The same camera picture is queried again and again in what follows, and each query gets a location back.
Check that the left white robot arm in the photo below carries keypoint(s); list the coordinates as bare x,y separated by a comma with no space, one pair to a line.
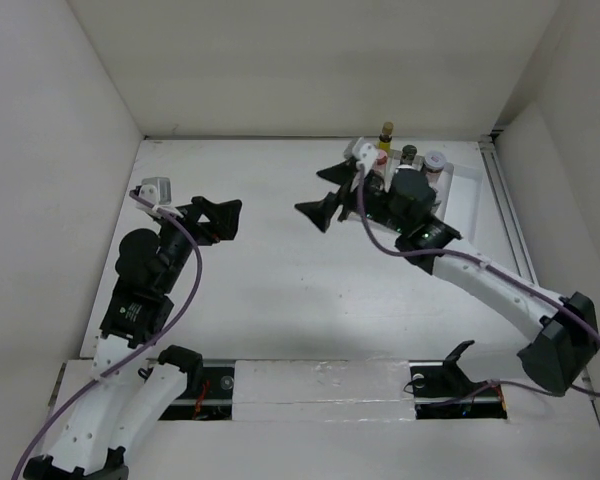
92,435

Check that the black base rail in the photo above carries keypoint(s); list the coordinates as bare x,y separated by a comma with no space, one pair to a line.
327,391

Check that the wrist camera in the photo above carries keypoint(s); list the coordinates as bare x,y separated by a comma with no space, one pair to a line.
362,152
152,194

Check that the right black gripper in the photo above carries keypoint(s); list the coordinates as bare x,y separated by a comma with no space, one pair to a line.
322,211

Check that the small black cap jar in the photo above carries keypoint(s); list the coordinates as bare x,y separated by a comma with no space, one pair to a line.
409,157

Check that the yellow label sauce bottle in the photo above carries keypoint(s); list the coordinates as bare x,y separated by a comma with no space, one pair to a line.
385,137

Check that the pink lid spice jar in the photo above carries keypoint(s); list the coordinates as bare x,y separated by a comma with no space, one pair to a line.
381,162

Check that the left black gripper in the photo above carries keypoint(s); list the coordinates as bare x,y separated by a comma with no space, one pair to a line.
222,218

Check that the white lid spice jar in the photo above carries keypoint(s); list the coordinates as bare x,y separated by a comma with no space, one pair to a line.
433,165

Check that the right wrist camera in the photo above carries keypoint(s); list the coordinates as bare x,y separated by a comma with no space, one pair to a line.
362,152

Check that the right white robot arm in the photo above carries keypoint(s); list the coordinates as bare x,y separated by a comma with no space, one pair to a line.
561,331

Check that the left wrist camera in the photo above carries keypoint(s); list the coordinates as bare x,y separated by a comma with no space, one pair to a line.
152,194

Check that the white divided tray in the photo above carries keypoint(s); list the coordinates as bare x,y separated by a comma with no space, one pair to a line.
459,184

